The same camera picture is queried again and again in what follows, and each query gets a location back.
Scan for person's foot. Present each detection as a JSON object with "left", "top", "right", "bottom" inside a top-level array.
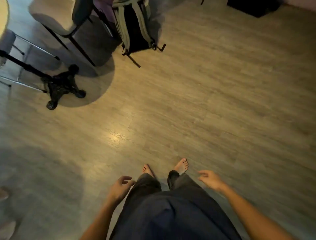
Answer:
[
  {"left": 174, "top": 158, "right": 189, "bottom": 175},
  {"left": 142, "top": 164, "right": 155, "bottom": 178}
]

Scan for person's dark grey jeans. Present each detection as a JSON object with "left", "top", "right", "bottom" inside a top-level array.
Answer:
[{"left": 126, "top": 170, "right": 198, "bottom": 198}]

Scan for person's right forearm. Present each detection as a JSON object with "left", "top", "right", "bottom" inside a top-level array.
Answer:
[{"left": 218, "top": 183, "right": 299, "bottom": 240}]

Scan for person's left hand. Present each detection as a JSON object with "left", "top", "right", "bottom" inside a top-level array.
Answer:
[{"left": 108, "top": 176, "right": 136, "bottom": 206}]

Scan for pink counter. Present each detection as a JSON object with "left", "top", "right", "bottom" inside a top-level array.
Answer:
[{"left": 93, "top": 0, "right": 115, "bottom": 38}]

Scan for person's left foot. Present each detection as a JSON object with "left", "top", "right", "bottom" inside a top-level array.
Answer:
[{"left": 142, "top": 164, "right": 155, "bottom": 178}]

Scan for person's dark blue shirt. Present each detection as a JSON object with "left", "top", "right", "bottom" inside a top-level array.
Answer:
[{"left": 110, "top": 189, "right": 242, "bottom": 240}]

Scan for person's right hand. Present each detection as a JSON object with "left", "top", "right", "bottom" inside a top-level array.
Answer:
[{"left": 197, "top": 170, "right": 226, "bottom": 193}]

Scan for grey black backpack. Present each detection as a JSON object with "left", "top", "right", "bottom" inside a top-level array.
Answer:
[{"left": 112, "top": 0, "right": 166, "bottom": 69}]

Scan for person's right foot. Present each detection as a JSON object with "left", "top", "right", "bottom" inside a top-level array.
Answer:
[{"left": 174, "top": 158, "right": 189, "bottom": 175}]

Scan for person's left forearm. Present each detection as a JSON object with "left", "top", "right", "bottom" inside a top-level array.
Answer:
[{"left": 79, "top": 197, "right": 120, "bottom": 240}]

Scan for round marble table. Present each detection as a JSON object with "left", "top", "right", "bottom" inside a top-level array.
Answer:
[{"left": 0, "top": 0, "right": 87, "bottom": 110}]

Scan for beige upholstered chair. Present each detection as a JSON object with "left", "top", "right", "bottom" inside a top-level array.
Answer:
[{"left": 28, "top": 0, "right": 97, "bottom": 67}]

